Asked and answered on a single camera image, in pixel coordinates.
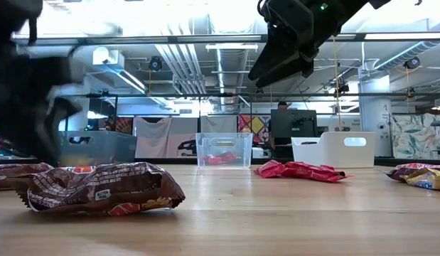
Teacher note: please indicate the silver ceiling duct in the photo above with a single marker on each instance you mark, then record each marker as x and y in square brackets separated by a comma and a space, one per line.
[232, 60]

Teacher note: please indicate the white spiral duct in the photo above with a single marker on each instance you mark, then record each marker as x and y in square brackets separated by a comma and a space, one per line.
[408, 53]

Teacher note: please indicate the clear plastic bin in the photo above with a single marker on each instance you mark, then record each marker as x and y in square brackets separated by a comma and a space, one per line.
[242, 149]

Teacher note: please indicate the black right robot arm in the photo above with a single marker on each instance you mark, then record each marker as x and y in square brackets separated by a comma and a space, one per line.
[379, 3]

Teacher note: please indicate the thick black overhead beam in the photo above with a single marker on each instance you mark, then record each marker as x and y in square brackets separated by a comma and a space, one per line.
[134, 39]

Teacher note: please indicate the person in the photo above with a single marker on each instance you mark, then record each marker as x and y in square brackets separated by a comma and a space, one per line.
[283, 105]

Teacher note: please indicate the orange patterned quilt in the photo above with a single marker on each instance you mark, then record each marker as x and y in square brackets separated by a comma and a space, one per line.
[122, 125]

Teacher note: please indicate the white room pillar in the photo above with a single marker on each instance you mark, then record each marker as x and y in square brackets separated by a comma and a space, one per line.
[374, 117]

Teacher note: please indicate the dark smoky plastic bin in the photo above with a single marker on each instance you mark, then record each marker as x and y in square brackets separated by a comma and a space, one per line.
[109, 145]

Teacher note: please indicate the black aluminium table frame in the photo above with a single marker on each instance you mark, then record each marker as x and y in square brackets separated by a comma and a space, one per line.
[170, 160]

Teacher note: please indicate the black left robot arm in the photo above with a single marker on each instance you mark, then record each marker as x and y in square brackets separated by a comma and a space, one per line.
[10, 14]

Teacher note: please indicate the white plastic bin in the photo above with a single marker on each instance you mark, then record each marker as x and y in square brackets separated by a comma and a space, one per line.
[330, 154]

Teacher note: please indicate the red KitKat candy bar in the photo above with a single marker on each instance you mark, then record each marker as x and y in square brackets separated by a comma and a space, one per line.
[271, 169]
[212, 160]
[229, 157]
[305, 166]
[322, 175]

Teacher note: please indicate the white hanging cloth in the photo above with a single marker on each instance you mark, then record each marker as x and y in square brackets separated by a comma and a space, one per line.
[152, 138]

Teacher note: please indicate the small yellow candy bar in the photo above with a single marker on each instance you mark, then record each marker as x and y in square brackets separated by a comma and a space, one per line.
[429, 179]

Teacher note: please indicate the colourful patchwork quilt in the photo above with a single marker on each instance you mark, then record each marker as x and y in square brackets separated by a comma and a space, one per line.
[255, 126]

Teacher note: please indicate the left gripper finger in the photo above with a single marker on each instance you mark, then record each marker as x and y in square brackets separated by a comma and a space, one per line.
[54, 121]

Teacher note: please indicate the black ceiling camera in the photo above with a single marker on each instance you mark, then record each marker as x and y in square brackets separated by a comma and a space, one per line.
[412, 63]
[155, 63]

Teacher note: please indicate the black computer monitor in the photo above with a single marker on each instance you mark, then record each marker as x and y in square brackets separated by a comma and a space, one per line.
[290, 124]

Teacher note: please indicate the floral print curtain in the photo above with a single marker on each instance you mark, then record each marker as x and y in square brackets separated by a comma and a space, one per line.
[415, 137]

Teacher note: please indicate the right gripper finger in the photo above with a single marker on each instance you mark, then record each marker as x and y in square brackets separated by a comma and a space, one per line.
[276, 53]
[298, 69]

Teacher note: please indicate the grey hanging cloth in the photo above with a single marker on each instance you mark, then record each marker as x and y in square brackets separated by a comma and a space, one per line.
[219, 124]

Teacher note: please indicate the thin black horizontal bar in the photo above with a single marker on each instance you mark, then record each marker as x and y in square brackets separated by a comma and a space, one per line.
[205, 95]

